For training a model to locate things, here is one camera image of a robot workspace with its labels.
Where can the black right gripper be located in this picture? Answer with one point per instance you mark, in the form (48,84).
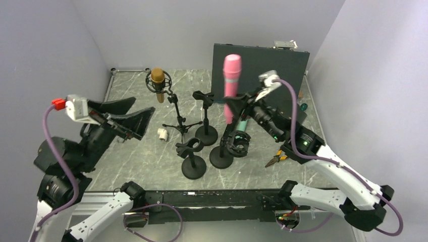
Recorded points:
(244,105)

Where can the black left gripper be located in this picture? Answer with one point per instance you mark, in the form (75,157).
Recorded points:
(134,124)

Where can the mint green microphone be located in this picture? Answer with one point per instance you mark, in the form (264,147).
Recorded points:
(241,126)

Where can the pink microphone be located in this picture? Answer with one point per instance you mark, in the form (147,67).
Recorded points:
(232,68)

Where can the black pink-mic desk stand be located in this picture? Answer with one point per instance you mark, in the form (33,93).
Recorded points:
(206,133)

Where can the black clip desk stand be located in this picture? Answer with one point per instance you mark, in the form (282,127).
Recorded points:
(193,166)

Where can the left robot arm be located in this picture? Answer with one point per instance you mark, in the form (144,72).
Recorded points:
(66,163)

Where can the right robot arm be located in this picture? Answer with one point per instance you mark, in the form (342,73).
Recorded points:
(358,200)

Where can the gold condenser microphone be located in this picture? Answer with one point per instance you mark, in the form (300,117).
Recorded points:
(157,77)

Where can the white plastic connector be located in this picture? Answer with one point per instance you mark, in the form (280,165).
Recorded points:
(163,134)

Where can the dark green upright board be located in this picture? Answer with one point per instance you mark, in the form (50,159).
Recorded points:
(290,66)

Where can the metal clamp behind board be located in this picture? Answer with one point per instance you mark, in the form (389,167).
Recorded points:
(285,45)

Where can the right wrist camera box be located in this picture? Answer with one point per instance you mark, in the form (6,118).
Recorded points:
(268,84)

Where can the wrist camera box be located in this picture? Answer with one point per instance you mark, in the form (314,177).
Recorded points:
(268,84)
(75,106)

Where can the black shock-mount desk stand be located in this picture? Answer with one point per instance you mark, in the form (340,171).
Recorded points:
(235,145)

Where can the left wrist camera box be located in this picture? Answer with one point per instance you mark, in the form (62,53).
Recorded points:
(75,106)

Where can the green-handled screwdriver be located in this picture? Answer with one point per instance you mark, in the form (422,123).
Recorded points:
(303,107)

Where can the yellow-handled pliers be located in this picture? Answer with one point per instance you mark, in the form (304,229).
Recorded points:
(277,158)

